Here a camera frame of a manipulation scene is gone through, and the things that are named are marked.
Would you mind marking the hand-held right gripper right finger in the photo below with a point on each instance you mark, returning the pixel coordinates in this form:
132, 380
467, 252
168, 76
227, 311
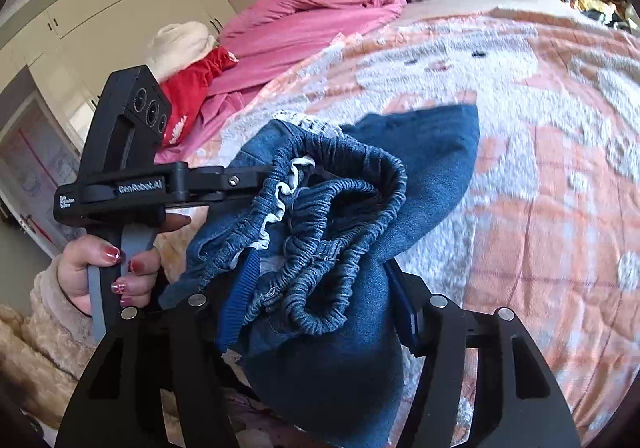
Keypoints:
402, 308

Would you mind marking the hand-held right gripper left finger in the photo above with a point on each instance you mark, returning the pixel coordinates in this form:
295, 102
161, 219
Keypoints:
240, 298

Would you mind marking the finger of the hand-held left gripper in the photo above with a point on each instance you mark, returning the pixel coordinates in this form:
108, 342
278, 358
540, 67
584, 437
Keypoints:
220, 183

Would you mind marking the blue lace-trimmed pants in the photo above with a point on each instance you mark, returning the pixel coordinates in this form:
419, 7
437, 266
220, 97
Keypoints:
340, 378

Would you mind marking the person's left forearm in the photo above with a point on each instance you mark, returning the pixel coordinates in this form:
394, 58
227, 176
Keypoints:
45, 343

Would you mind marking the person's left hand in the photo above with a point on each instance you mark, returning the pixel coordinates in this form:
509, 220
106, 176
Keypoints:
80, 273

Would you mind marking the glass panel door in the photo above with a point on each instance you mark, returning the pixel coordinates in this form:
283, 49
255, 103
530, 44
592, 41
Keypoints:
40, 163

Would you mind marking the red garment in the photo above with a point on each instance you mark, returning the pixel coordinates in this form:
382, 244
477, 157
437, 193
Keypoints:
192, 88

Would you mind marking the cream plush cloth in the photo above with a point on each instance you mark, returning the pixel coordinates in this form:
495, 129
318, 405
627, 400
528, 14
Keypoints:
180, 40

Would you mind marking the cream wardrobe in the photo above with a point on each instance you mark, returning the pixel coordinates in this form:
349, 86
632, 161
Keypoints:
125, 3

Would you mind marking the peach printed blanket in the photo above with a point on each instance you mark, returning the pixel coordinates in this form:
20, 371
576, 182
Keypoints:
550, 178

